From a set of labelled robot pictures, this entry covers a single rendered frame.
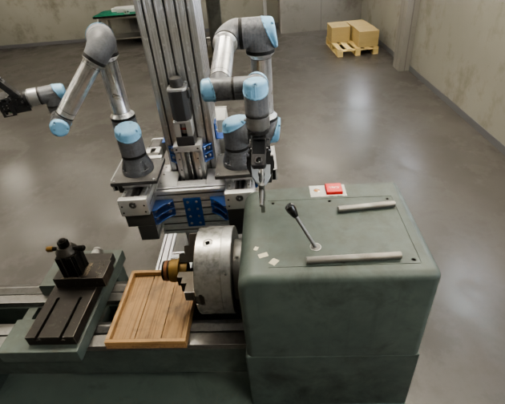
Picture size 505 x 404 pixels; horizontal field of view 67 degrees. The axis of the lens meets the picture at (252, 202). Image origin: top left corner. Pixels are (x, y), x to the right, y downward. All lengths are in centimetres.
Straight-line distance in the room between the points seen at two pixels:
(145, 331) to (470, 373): 180
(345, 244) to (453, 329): 161
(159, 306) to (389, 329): 87
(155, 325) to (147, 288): 20
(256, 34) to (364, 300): 104
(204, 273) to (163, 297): 41
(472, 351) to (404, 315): 141
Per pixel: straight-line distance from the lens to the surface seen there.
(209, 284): 129
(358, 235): 129
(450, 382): 255
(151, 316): 161
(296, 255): 121
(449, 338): 271
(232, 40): 157
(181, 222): 203
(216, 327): 155
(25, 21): 1213
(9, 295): 206
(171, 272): 143
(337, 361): 149
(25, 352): 167
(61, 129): 183
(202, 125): 195
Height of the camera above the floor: 209
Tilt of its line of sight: 35 degrees down
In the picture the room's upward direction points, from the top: 5 degrees counter-clockwise
